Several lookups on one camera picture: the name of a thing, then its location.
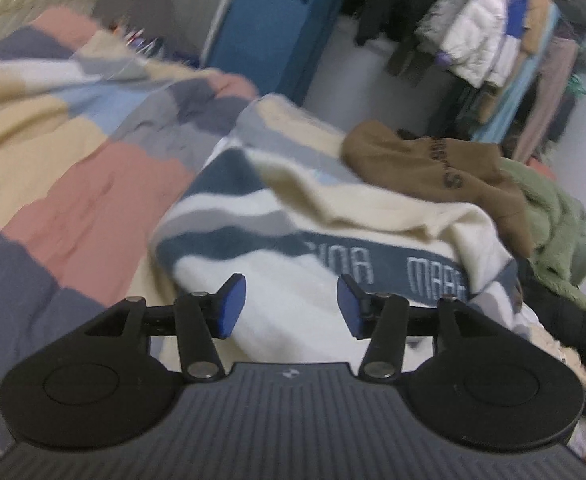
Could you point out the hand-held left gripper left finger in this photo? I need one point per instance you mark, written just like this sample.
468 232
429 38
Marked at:
233 305

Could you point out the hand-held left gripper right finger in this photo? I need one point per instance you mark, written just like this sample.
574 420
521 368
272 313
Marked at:
350 310

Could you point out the white blue striped sweater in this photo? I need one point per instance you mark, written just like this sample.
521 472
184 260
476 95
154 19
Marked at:
293 280

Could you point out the teal clothes hangers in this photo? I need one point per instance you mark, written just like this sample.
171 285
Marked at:
578 85

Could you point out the brown printed garment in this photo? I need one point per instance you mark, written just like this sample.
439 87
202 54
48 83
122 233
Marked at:
398 155

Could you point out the patchwork quilt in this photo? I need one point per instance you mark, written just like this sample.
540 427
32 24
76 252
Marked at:
73 185

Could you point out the cream cloth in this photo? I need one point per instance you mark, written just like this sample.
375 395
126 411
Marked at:
553 355

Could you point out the black garment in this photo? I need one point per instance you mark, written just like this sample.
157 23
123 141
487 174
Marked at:
573 320

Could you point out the green fleece jacket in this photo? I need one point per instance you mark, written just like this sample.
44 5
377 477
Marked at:
558 220

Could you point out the light blue garment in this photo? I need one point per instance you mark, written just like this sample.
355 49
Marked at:
513 105

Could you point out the blue padded chair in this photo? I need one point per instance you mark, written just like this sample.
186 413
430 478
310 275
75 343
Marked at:
258 40

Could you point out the multicoloured sticks bundle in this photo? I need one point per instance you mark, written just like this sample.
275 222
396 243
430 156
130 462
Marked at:
135 39

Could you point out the white puffer jacket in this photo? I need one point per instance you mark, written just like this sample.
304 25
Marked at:
468 25

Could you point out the pink pants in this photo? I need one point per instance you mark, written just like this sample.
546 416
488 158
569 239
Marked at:
553 75

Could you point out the blue and white garment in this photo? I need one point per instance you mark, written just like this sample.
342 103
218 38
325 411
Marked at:
515 15

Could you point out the tan jacket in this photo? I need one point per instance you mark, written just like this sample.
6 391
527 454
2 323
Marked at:
538 15

